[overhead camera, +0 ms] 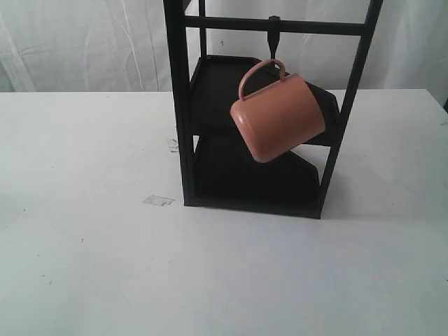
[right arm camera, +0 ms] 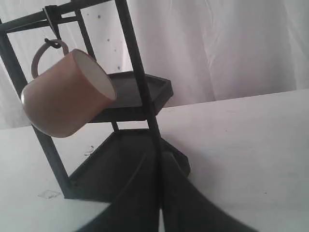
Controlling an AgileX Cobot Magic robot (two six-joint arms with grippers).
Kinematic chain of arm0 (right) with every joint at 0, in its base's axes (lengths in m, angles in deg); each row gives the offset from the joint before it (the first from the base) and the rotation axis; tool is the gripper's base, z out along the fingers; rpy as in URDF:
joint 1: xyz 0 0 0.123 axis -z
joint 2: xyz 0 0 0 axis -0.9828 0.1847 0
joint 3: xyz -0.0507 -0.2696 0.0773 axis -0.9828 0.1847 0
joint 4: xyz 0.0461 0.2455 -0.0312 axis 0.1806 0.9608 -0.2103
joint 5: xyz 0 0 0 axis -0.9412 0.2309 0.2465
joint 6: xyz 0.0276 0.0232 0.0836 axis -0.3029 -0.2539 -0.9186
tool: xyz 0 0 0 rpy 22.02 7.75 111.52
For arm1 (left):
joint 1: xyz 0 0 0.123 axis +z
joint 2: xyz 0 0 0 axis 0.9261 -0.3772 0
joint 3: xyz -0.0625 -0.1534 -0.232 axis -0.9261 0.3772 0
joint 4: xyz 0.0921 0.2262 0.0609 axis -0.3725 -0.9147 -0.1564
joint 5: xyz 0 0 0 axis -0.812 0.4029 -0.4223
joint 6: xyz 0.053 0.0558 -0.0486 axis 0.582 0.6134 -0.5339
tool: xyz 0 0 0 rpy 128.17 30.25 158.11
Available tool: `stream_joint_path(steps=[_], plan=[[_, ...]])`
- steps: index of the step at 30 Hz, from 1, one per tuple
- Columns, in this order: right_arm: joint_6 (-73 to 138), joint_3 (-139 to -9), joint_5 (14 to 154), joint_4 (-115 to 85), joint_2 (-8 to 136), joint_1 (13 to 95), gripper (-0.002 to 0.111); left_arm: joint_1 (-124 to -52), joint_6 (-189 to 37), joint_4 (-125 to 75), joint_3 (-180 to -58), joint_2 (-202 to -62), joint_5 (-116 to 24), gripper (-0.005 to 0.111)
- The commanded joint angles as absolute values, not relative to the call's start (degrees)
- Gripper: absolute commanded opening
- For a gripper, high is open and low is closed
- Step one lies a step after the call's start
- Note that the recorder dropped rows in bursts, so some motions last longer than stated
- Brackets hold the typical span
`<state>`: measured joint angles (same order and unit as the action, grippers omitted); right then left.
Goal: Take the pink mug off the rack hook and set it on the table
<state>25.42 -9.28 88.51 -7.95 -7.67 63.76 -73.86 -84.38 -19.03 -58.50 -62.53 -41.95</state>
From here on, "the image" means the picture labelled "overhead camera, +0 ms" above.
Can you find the pink ceramic mug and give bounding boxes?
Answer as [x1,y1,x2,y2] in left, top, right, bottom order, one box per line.
[230,59,326,163]

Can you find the black metal shelf rack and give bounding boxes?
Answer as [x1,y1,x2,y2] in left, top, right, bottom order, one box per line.
[164,1,382,219]

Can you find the small tape scrap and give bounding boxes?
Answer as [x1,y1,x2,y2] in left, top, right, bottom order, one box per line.
[167,138,179,153]

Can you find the clear tape piece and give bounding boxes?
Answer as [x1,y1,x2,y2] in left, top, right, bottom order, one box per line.
[143,195,174,207]

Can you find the black rack hook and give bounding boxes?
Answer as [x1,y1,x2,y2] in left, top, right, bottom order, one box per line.
[267,15,281,59]

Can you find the white backdrop curtain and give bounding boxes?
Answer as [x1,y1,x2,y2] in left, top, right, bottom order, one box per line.
[1,1,447,100]

